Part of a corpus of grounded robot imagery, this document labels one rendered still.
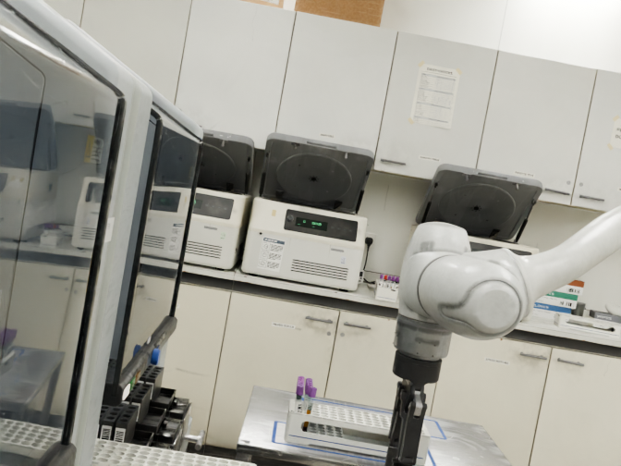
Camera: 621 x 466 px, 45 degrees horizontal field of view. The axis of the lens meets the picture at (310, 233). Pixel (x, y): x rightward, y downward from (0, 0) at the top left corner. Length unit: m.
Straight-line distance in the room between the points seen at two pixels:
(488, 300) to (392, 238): 3.20
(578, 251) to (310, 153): 2.68
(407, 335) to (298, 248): 2.35
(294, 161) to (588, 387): 1.79
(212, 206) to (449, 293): 2.60
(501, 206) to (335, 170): 0.87
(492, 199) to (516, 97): 0.52
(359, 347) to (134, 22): 1.91
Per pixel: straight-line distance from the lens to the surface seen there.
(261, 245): 3.51
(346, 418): 1.62
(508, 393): 3.78
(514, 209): 4.00
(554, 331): 3.77
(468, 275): 1.01
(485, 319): 1.00
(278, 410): 1.81
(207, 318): 3.56
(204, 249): 3.52
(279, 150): 3.73
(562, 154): 4.04
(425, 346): 1.19
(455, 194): 3.90
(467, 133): 3.91
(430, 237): 1.17
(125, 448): 1.33
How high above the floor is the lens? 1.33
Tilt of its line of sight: 3 degrees down
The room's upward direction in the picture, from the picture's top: 10 degrees clockwise
